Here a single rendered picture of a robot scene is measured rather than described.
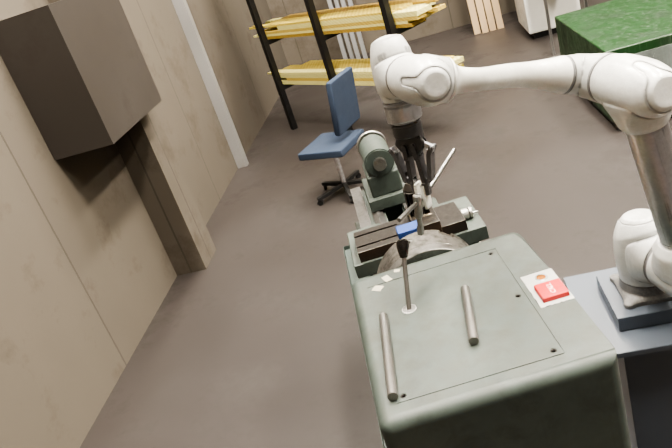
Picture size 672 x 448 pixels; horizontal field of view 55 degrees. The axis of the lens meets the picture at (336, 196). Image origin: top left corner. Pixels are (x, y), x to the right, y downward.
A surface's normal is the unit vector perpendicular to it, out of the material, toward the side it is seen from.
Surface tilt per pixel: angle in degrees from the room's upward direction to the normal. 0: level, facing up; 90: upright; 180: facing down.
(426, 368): 0
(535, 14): 90
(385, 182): 90
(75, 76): 90
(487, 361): 0
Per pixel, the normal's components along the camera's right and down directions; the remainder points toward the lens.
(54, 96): -0.09, 0.43
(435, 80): 0.13, 0.27
